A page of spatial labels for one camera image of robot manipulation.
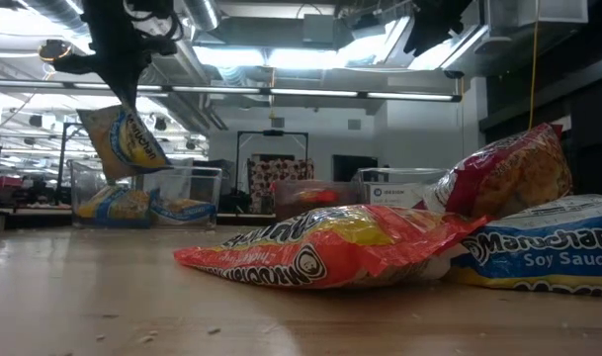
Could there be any red white patterned panel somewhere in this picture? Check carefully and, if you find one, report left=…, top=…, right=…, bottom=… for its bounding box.
left=247, top=157, right=315, bottom=215

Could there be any silver ventilation duct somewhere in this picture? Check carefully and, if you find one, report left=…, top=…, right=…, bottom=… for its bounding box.
left=180, top=0, right=223, bottom=32

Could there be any round ceiling fixture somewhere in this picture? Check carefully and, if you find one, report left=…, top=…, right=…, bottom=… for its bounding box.
left=38, top=39, right=72, bottom=63

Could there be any orange chicken noodle pack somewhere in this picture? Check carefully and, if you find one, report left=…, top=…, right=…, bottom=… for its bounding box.
left=173, top=204, right=494, bottom=291
left=293, top=187, right=342, bottom=207

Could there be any smoked dark plastic bin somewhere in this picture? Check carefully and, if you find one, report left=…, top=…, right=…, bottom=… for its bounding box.
left=273, top=179, right=362, bottom=223

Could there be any black pole stand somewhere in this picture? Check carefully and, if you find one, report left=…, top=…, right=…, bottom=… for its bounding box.
left=55, top=122, right=84, bottom=205

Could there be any red roast beef noodle pack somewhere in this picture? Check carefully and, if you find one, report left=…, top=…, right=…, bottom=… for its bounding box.
left=412, top=122, right=574, bottom=222

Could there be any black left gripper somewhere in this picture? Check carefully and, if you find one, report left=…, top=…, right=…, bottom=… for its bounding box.
left=52, top=0, right=178, bottom=111

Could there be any black background rig frame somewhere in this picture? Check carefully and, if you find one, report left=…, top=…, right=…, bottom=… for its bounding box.
left=234, top=129, right=310, bottom=214

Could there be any long ceiling light bar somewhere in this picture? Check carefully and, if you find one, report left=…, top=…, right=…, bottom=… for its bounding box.
left=0, top=77, right=464, bottom=104

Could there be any black monitor screen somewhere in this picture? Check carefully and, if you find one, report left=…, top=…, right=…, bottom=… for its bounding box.
left=332, top=154, right=380, bottom=183

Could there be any clear plastic bin with label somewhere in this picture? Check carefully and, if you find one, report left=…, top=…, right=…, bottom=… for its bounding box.
left=355, top=166, right=450, bottom=209

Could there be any wide clear plastic bin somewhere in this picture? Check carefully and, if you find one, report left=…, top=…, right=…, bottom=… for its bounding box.
left=68, top=158, right=223, bottom=231

